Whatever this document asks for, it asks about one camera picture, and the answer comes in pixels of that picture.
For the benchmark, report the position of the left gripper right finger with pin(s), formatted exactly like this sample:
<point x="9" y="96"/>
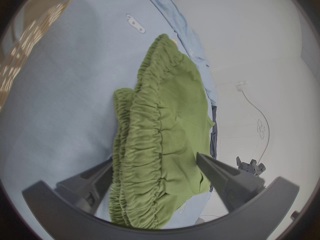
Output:
<point x="225" y="181"/>

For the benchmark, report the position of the round woven basket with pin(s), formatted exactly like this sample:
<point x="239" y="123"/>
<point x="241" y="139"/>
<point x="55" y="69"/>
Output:
<point x="25" y="41"/>

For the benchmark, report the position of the dark blue garment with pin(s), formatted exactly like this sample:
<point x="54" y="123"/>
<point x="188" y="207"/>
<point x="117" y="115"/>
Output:
<point x="213" y="139"/>

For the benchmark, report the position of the bed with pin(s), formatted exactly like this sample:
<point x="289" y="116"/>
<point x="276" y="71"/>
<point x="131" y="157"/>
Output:
<point x="62" y="96"/>

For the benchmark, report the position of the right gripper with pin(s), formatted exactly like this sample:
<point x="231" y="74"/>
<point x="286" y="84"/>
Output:
<point x="250" y="169"/>

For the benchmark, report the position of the green shorts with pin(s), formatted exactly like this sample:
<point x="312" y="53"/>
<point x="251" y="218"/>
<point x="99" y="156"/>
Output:
<point x="155" y="134"/>

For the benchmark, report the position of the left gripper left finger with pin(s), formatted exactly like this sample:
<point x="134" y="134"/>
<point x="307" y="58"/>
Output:
<point x="92" y="184"/>

